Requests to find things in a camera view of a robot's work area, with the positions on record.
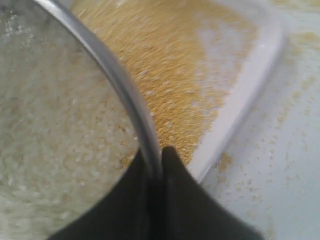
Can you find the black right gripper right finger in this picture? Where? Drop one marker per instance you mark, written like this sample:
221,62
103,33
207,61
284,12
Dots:
190,213

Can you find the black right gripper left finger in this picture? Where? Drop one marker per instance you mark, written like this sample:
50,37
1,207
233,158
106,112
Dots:
121,215

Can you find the yellow and white grain mix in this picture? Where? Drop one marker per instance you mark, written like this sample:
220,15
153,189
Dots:
50,130

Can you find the round steel mesh sieve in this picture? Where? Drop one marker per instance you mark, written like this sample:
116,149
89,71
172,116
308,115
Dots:
75,100

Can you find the white square plastic tray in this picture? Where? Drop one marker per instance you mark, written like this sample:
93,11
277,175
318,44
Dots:
265,52

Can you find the yellow sieved millet in tray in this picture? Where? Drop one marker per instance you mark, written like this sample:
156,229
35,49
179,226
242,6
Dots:
184,55

